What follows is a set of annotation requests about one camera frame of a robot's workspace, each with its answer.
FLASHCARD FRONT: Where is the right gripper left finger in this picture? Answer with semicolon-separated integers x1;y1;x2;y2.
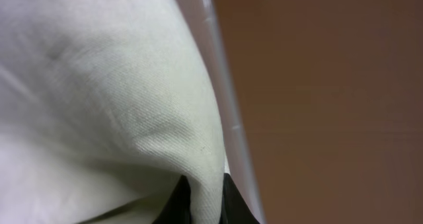
153;176;192;224

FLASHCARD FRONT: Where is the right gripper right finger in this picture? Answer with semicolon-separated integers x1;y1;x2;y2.
219;173;260;224

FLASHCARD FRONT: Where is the cream cloth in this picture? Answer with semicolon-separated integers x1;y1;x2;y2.
1;0;225;223

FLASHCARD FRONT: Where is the clear plastic storage bin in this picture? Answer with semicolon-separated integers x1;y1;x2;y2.
176;0;266;223

